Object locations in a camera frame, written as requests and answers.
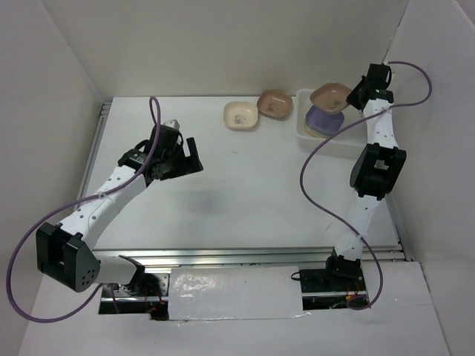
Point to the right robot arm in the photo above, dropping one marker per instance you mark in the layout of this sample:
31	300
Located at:
375	172

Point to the purple panda plate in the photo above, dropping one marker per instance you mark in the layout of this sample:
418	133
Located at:
319	123

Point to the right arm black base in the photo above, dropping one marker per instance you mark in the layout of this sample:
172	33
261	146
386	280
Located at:
339	285

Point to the brown panda plate back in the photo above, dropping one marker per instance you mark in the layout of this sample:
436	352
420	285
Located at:
275	104

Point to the white plastic basket bin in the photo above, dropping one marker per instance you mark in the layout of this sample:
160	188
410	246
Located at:
347	145

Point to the white taped cover panel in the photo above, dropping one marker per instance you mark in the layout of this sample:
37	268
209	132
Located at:
245	293

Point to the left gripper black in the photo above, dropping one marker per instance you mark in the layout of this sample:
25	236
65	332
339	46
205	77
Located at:
188	164

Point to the brown panda plate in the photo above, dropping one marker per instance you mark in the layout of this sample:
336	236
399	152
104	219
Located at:
331	98
275	104

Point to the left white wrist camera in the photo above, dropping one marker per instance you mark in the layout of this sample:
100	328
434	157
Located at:
174	124

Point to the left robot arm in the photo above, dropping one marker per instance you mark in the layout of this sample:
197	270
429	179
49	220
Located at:
64	251

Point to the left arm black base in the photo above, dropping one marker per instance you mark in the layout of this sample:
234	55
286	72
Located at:
147	297

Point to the cream panda plate back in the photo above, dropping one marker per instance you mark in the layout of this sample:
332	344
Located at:
240	116

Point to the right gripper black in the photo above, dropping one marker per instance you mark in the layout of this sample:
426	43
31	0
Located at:
352	97

